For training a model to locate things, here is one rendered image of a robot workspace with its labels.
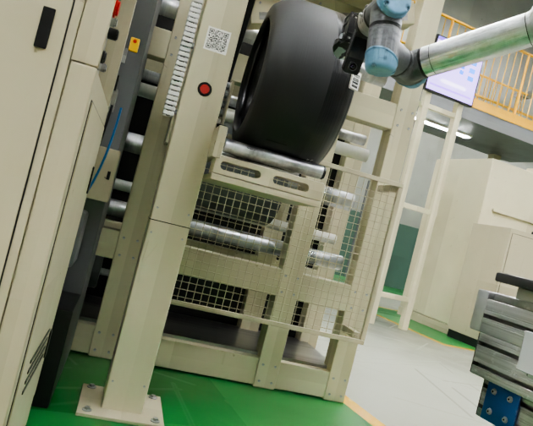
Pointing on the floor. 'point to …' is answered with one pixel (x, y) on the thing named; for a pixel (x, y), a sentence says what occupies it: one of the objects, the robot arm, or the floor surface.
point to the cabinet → (527, 244)
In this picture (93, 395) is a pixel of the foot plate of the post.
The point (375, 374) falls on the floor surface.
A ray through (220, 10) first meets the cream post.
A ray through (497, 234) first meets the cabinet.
